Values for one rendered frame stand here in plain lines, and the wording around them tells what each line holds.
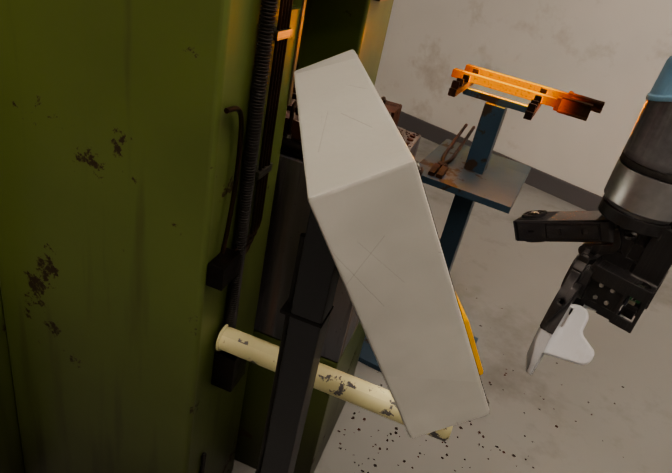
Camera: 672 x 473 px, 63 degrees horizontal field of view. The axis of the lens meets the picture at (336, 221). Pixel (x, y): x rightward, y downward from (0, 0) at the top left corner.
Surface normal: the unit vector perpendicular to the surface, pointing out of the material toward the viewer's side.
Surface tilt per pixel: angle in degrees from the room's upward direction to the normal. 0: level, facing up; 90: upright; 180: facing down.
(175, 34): 90
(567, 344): 57
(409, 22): 90
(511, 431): 0
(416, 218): 90
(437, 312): 90
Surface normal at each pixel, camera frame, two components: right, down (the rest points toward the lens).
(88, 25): -0.32, 0.40
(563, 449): 0.18, -0.86
